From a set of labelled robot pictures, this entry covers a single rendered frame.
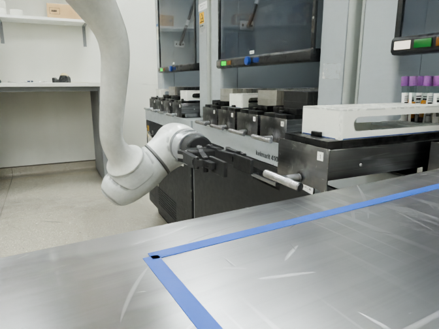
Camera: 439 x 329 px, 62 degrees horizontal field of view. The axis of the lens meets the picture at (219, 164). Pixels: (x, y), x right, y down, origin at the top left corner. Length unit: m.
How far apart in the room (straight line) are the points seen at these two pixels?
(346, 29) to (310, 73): 0.86
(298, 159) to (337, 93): 0.40
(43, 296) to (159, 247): 0.06
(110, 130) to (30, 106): 3.14
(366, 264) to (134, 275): 0.11
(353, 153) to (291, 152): 0.11
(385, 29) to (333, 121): 0.35
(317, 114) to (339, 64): 0.37
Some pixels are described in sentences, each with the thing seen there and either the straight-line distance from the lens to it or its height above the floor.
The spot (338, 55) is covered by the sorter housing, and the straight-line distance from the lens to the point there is 1.01.
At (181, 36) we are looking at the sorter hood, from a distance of 2.00.
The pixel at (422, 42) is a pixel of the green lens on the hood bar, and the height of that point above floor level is 0.98.
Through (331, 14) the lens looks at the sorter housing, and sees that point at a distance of 1.04.
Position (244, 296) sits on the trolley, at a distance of 0.16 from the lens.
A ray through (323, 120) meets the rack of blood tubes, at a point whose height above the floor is 0.84.
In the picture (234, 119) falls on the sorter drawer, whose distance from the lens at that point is 1.28.
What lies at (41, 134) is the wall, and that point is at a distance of 4.02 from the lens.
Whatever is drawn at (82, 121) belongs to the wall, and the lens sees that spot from 4.02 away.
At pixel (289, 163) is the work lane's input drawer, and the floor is 0.76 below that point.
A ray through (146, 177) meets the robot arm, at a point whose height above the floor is 0.67.
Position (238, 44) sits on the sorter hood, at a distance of 1.43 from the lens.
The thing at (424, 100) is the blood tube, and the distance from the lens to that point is 0.83.
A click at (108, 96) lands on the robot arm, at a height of 0.88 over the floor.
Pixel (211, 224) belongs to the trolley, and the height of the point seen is 0.82.
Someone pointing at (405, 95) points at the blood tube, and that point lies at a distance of 0.85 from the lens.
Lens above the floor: 0.91
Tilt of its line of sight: 13 degrees down
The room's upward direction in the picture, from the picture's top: straight up
